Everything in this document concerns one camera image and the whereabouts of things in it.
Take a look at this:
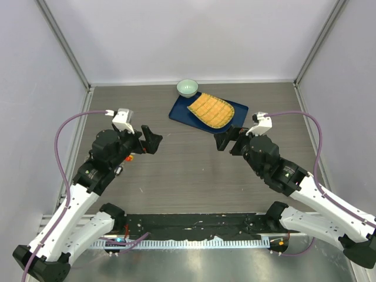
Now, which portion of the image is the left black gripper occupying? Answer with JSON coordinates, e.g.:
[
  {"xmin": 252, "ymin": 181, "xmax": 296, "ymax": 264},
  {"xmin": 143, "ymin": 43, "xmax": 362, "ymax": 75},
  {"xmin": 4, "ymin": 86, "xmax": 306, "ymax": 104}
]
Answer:
[{"xmin": 110, "ymin": 125, "xmax": 162, "ymax": 169}]

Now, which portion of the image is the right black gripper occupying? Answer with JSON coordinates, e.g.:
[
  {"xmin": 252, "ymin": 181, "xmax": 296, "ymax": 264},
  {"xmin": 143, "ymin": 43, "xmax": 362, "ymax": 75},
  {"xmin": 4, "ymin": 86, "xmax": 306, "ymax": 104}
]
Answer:
[{"xmin": 214, "ymin": 124, "xmax": 265, "ymax": 177}]

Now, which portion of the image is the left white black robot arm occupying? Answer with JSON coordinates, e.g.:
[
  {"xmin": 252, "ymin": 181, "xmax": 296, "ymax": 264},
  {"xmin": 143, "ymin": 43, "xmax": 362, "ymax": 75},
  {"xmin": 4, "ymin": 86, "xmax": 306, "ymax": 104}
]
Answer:
[{"xmin": 12, "ymin": 125, "xmax": 163, "ymax": 281}]

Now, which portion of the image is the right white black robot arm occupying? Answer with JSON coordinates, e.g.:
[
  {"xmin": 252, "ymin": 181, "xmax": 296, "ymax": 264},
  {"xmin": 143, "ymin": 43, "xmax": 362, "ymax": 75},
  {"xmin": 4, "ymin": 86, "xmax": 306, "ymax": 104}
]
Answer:
[{"xmin": 214, "ymin": 126, "xmax": 375, "ymax": 269}]

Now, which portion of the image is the yellow woven bamboo mat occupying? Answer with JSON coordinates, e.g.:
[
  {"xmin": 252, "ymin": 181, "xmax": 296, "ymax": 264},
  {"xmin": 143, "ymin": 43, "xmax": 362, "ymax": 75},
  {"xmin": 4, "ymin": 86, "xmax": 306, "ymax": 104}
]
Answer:
[{"xmin": 187, "ymin": 93, "xmax": 235, "ymax": 129}]

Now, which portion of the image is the dark blue tray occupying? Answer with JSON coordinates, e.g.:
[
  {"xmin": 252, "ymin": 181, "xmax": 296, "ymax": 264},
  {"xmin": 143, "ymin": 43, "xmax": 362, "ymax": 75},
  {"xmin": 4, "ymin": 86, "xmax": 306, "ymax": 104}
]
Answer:
[{"xmin": 169, "ymin": 92, "xmax": 249, "ymax": 134}]

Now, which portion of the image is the light green ceramic bowl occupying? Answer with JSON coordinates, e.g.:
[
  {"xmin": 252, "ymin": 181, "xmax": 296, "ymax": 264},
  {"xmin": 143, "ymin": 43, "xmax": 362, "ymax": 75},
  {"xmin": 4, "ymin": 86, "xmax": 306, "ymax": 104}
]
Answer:
[{"xmin": 176, "ymin": 79, "xmax": 199, "ymax": 98}]

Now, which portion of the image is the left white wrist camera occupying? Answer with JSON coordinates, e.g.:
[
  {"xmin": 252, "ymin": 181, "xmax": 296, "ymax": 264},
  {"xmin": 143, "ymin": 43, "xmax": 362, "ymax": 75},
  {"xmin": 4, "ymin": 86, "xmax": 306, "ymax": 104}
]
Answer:
[{"xmin": 105, "ymin": 108, "xmax": 135, "ymax": 134}]

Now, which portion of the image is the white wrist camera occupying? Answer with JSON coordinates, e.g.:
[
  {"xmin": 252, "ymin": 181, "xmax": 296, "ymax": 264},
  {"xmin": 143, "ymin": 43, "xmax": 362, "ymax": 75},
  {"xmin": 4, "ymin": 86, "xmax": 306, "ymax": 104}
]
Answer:
[
  {"xmin": 246, "ymin": 112, "xmax": 273, "ymax": 136},
  {"xmin": 105, "ymin": 108, "xmax": 135, "ymax": 134}
]

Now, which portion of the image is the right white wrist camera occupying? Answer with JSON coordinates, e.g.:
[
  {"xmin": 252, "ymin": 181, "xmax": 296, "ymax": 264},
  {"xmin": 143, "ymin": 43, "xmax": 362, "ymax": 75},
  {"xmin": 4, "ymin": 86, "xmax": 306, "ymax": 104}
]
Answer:
[{"xmin": 246, "ymin": 112, "xmax": 273, "ymax": 136}]

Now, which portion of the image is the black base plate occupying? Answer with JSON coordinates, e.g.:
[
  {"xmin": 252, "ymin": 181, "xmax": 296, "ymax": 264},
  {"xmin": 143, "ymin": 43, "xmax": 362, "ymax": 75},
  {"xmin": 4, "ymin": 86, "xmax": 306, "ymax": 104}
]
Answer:
[{"xmin": 108, "ymin": 213, "xmax": 287, "ymax": 241}]

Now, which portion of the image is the slotted white cable duct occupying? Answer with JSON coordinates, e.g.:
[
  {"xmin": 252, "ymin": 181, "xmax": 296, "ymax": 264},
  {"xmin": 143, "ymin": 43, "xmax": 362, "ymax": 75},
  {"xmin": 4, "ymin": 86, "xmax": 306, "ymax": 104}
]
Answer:
[{"xmin": 49, "ymin": 236, "xmax": 270, "ymax": 250}]

